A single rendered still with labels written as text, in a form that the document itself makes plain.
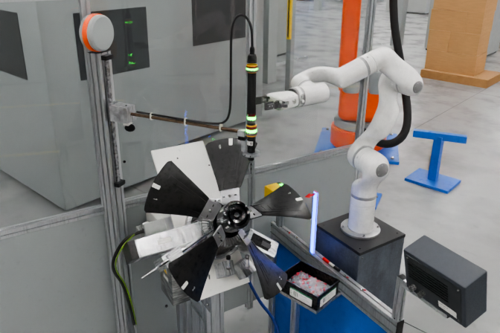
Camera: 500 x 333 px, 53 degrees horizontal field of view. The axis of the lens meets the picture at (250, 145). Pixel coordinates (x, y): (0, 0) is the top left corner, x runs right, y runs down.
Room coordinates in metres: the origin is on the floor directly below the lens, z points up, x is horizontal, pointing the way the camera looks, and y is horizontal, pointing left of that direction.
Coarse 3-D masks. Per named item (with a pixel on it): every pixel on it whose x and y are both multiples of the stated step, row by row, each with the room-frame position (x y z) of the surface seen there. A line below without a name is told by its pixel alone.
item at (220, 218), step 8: (224, 208) 1.77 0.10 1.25; (232, 208) 1.78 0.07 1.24; (240, 208) 1.80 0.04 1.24; (248, 208) 1.81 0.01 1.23; (216, 216) 1.84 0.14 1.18; (224, 216) 1.75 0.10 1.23; (232, 216) 1.77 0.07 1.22; (240, 216) 1.78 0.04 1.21; (248, 216) 1.78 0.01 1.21; (216, 224) 1.81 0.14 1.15; (224, 224) 1.75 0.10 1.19; (232, 224) 1.74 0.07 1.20; (240, 224) 1.76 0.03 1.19; (232, 232) 1.77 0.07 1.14
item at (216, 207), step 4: (208, 200) 1.80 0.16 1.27; (208, 204) 1.80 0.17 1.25; (212, 204) 1.80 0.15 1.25; (216, 204) 1.80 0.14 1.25; (220, 204) 1.81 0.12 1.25; (204, 208) 1.80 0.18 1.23; (208, 208) 1.80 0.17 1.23; (212, 208) 1.80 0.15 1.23; (216, 208) 1.81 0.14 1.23; (204, 212) 1.80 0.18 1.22; (208, 212) 1.80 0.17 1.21; (212, 212) 1.81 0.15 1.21; (216, 212) 1.81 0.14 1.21; (200, 216) 1.80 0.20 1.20; (204, 216) 1.80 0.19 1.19; (208, 216) 1.81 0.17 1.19; (212, 216) 1.81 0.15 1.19; (212, 220) 1.81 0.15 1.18
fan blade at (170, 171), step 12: (168, 168) 1.81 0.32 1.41; (156, 180) 1.78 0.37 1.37; (168, 180) 1.79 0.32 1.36; (180, 180) 1.80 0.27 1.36; (156, 192) 1.77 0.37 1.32; (168, 192) 1.78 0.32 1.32; (180, 192) 1.78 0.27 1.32; (192, 192) 1.79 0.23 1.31; (156, 204) 1.76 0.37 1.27; (168, 204) 1.78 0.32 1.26; (180, 204) 1.78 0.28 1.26; (192, 204) 1.79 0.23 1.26; (204, 204) 1.80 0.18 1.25; (192, 216) 1.80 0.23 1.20
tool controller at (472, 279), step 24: (432, 240) 1.54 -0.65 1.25; (408, 264) 1.51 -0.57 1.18; (432, 264) 1.43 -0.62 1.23; (456, 264) 1.41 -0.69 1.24; (408, 288) 1.50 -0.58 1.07; (432, 288) 1.43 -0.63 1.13; (456, 288) 1.33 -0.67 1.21; (480, 288) 1.35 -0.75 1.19; (456, 312) 1.35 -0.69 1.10; (480, 312) 1.36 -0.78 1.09
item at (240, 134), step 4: (240, 132) 1.87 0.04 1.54; (244, 132) 1.87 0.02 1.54; (240, 136) 1.87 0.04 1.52; (244, 136) 1.87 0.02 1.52; (244, 140) 1.86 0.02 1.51; (244, 144) 1.86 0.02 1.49; (244, 148) 1.86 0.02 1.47; (244, 152) 1.85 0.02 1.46; (248, 152) 1.85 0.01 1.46; (256, 152) 1.86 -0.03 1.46; (248, 156) 1.83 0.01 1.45; (252, 156) 1.83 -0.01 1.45; (256, 156) 1.84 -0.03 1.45
